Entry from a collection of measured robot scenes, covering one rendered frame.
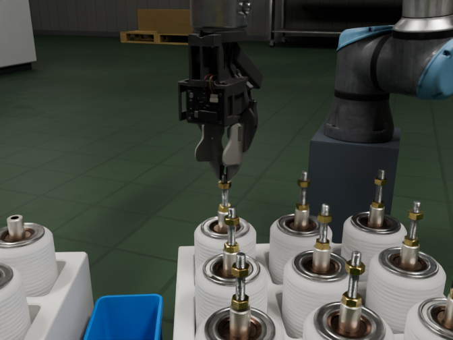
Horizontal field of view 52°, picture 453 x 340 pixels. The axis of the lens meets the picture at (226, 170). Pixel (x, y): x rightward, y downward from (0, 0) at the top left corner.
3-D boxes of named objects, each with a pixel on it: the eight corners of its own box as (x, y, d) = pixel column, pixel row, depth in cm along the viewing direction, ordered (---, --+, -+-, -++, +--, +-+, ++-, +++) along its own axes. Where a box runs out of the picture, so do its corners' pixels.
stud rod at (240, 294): (237, 321, 48) (237, 257, 46) (234, 315, 49) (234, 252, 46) (246, 319, 48) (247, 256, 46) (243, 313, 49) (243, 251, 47)
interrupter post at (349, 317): (345, 317, 52) (348, 292, 51) (364, 328, 50) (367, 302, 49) (332, 327, 50) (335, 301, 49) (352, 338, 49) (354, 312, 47)
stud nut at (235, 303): (234, 311, 47) (234, 304, 47) (228, 301, 49) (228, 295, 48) (251, 307, 48) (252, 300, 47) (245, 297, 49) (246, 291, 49)
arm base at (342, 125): (328, 123, 113) (331, 81, 110) (394, 128, 108) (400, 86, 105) (317, 139, 100) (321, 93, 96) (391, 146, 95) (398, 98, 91)
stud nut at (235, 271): (234, 278, 46) (234, 271, 46) (228, 270, 47) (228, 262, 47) (253, 275, 46) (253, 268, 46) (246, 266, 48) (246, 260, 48)
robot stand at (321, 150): (315, 229, 125) (323, 121, 115) (385, 241, 119) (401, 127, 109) (302, 262, 109) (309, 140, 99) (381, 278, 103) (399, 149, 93)
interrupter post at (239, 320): (251, 341, 48) (251, 314, 47) (228, 339, 48) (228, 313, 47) (251, 325, 50) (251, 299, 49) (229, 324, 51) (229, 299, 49)
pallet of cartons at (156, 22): (220, 40, 711) (220, 9, 696) (197, 45, 636) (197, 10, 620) (148, 38, 753) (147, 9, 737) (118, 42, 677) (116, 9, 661)
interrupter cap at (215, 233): (254, 222, 74) (254, 218, 74) (243, 244, 67) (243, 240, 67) (209, 216, 76) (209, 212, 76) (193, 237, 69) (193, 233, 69)
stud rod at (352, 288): (348, 310, 50) (354, 249, 48) (356, 314, 50) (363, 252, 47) (343, 314, 50) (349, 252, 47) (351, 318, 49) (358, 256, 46)
